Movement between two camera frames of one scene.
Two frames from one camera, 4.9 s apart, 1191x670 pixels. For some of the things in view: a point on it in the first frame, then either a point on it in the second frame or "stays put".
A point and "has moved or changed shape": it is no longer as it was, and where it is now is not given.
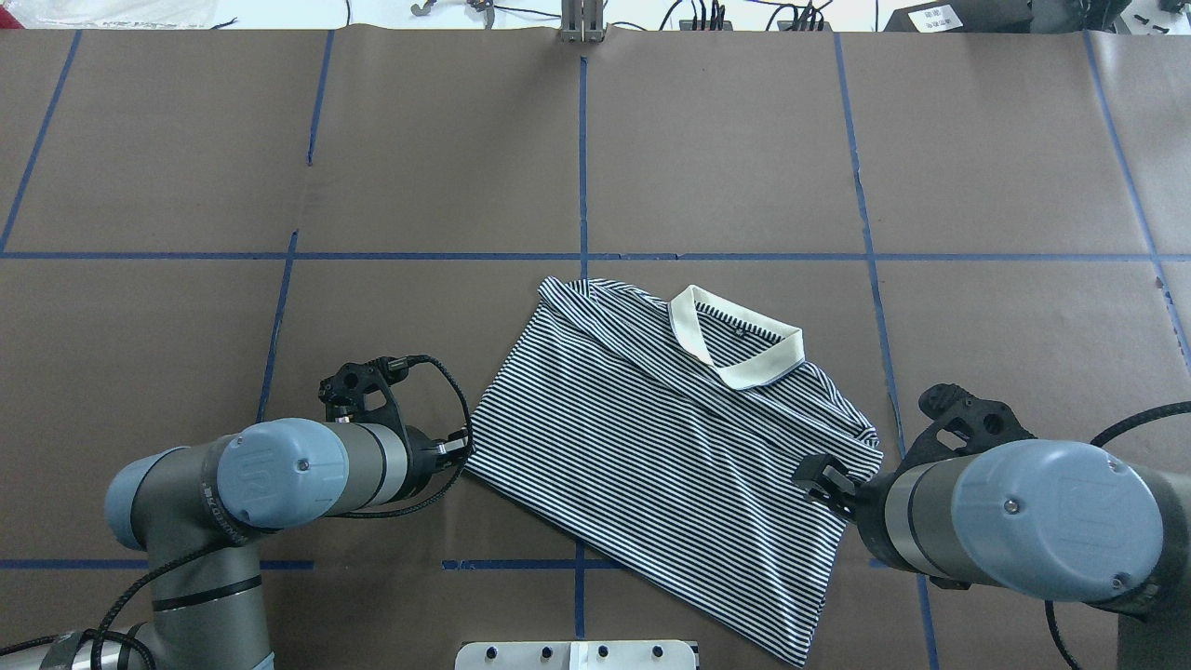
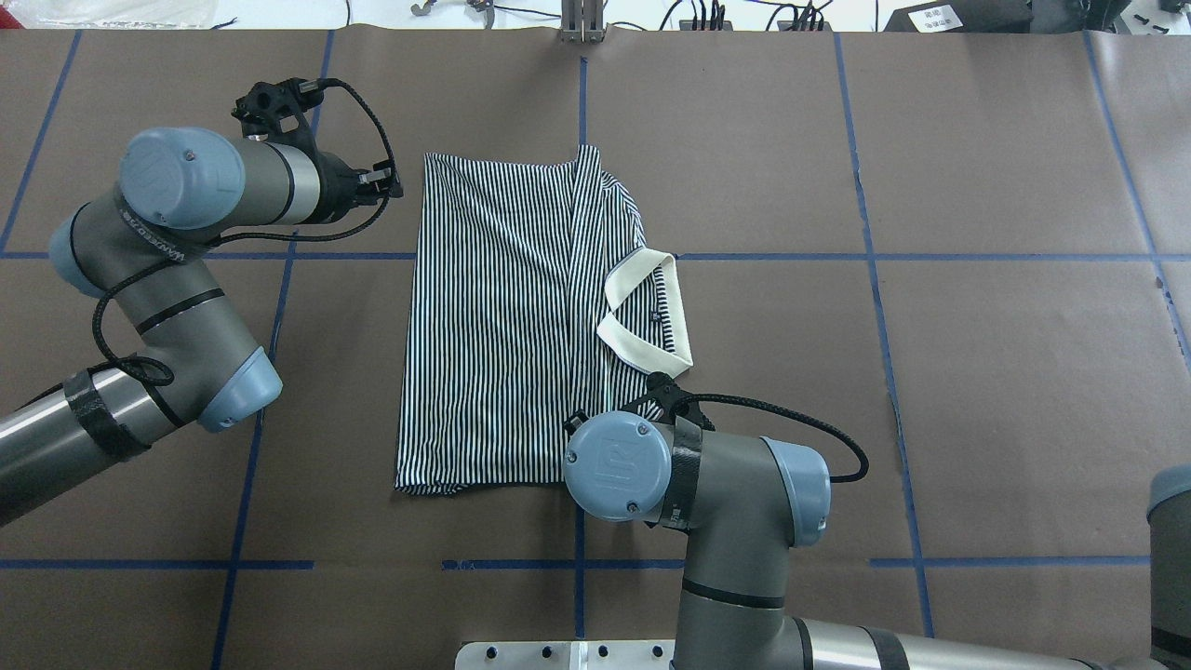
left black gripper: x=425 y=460 → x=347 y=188
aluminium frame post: x=582 y=21 stays put
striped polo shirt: x=664 y=426 has moved or changed shape
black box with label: x=964 y=16 stays put
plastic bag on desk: x=114 y=14 stays put
